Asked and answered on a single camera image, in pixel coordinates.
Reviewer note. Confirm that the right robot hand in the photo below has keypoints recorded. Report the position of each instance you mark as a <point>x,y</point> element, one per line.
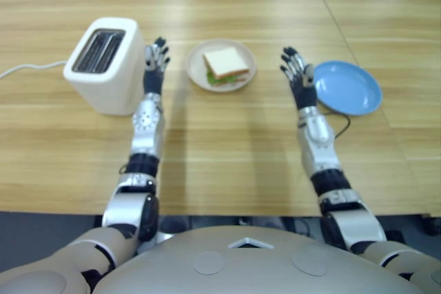
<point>302,87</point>

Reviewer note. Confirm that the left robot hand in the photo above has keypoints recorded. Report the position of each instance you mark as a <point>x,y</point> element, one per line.
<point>153,77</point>

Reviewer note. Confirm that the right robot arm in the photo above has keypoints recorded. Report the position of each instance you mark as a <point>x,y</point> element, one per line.
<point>330,170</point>

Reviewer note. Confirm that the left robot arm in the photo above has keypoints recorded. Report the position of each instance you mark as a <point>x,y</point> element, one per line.
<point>138,170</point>

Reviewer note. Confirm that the beige plate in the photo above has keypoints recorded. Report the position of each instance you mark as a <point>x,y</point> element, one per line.
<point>196,66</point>

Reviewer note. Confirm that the blue plate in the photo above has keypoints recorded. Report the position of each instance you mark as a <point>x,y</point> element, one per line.
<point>348,91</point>

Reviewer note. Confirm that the cream toaster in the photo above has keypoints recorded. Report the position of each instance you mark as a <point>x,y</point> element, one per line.
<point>103,66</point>

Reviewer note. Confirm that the bread slice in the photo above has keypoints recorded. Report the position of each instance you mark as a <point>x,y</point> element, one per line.
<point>241,80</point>
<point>225,61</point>

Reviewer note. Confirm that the green lettuce leaf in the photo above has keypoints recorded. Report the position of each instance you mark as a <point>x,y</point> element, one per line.
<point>220,80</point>

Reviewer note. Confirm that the robot body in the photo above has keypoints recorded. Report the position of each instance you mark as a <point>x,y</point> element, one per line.
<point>248,266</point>

